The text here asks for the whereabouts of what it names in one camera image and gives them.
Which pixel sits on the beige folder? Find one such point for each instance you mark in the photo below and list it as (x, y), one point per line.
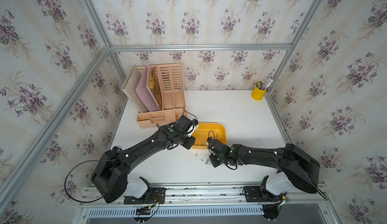
(129, 89)

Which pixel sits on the yellow pen holder cup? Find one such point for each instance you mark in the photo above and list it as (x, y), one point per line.
(259, 91)

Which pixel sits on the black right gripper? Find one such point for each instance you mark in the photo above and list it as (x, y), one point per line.
(214, 164)

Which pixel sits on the yellow plastic storage box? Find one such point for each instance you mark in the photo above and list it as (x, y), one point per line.
(207, 130)

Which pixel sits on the aluminium mounting rail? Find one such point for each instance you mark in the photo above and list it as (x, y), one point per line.
(179, 194)

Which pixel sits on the pink folder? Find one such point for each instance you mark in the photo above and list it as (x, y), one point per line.
(144, 92)

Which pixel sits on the white slotted cable duct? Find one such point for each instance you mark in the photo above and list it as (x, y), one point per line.
(178, 211)

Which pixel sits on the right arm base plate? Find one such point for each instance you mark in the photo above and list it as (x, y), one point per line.
(260, 194)

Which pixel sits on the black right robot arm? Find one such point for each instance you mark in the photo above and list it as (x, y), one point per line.
(299, 167)

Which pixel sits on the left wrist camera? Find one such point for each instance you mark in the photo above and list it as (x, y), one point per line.
(193, 127)

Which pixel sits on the pens in cup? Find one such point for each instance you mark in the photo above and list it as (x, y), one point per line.
(265, 84)

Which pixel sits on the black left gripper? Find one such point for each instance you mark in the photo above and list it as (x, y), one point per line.
(190, 144)

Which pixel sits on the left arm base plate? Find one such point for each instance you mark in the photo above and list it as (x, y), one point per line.
(151, 196)

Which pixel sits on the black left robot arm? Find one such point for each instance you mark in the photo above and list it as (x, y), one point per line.
(110, 176)

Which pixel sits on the pink desk file organizer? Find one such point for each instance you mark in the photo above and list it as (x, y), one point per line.
(166, 84)

